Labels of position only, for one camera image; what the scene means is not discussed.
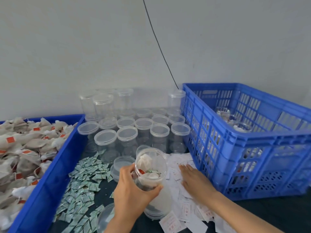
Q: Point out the blue slatted crate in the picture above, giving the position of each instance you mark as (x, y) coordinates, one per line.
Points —
(252, 143)

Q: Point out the blue plastic tray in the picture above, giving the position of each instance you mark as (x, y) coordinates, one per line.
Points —
(48, 186)

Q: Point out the clear jar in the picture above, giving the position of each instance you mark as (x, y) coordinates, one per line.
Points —
(151, 157)

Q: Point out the person's right hand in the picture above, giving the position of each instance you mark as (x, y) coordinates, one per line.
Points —
(197, 184)

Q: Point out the person's right forearm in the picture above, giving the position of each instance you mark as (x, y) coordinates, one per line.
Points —
(243, 216)

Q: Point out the pile of tea bags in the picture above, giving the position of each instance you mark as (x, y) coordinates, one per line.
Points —
(29, 157)

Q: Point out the pile of green desiccant packets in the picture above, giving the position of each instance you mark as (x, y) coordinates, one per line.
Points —
(82, 191)

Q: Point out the person's left hand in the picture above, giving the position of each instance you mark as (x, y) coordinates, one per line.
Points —
(131, 196)

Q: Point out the group of lidded jars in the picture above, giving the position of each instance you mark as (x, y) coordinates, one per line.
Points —
(131, 118)

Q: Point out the pile of white label papers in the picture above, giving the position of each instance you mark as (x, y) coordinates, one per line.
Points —
(184, 211)

